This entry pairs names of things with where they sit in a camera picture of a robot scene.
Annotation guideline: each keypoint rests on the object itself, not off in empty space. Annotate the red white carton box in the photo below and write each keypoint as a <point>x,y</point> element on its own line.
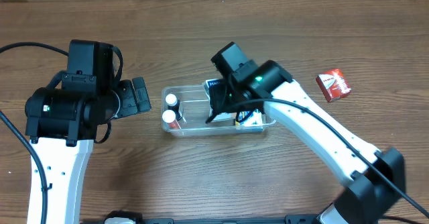
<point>333,85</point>

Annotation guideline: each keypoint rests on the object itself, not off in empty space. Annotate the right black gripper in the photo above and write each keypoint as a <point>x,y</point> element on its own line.
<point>219,100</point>

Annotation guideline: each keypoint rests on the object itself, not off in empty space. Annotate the clear plastic container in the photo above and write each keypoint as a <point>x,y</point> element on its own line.
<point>196,110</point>

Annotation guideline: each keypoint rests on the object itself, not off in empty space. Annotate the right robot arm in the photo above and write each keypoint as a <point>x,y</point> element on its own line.
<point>373,180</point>

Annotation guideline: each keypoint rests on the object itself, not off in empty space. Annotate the white Hansaplast plaster box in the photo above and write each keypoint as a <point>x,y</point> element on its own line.
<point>217,93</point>

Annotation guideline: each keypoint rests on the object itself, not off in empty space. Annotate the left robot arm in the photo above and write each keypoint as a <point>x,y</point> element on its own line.
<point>62,127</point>

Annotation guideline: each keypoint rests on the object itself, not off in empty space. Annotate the orange tube white cap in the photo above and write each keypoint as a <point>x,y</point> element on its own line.
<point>169,120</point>

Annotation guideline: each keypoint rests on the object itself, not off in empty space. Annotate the black bottle white cap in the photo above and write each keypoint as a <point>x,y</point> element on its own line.
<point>174,104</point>

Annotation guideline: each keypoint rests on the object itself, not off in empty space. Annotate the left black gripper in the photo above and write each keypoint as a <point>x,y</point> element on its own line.
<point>131,96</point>

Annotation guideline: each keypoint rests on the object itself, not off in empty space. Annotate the blue yellow VapoDrops box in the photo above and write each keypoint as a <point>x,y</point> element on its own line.
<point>249,118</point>

